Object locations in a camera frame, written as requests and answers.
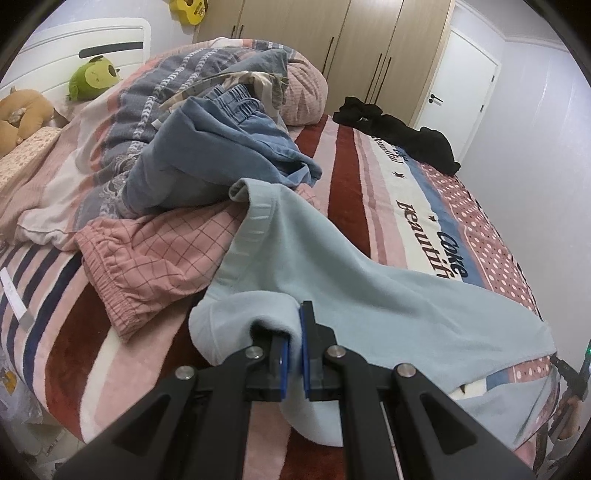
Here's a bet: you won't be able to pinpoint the beige wardrobe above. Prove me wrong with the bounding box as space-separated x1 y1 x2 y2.
193 0 455 127

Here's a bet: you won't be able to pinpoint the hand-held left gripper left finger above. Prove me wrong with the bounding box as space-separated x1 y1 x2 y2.
53 333 291 480

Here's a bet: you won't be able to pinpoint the striped dotted bed blanket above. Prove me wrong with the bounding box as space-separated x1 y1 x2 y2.
0 113 561 480

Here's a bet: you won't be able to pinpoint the white headboard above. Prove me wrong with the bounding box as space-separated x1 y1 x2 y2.
0 17 152 100

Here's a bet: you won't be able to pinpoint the light blue pants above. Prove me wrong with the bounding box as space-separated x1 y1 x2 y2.
188 178 575 450

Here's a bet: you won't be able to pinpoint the white paper strip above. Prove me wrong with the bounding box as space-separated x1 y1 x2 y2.
0 268 35 330

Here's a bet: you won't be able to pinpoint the pink pillow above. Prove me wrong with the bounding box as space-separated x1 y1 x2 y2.
279 48 329 127

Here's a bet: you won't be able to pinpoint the white door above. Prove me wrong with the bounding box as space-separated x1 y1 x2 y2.
413 28 502 160

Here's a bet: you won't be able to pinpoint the pink checked pants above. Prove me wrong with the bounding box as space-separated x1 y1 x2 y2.
74 185 328 342

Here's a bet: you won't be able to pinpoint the green plush toy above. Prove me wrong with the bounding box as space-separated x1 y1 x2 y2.
66 54 123 102

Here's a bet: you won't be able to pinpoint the black clothes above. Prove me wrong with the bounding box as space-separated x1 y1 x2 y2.
333 96 461 175

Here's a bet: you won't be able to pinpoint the blue jeans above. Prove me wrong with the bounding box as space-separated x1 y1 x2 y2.
121 83 323 219

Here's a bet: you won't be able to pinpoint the yellow guitar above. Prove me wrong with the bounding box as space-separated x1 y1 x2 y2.
168 0 208 26

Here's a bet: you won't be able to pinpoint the patterned grey pink quilt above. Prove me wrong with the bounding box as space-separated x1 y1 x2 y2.
0 37 296 250

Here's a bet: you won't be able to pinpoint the clear plastic bag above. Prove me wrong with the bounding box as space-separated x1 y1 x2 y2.
0 355 47 444

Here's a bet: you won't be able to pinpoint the beige floral pillow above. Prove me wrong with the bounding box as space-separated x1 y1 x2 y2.
0 127 63 195

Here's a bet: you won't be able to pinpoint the brown plush toy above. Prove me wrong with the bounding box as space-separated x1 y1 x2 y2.
0 89 55 158

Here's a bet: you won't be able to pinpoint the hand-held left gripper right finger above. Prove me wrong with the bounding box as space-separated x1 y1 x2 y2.
299 300 537 480

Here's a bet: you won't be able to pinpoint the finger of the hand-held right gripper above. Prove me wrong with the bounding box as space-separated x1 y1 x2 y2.
551 353 583 398

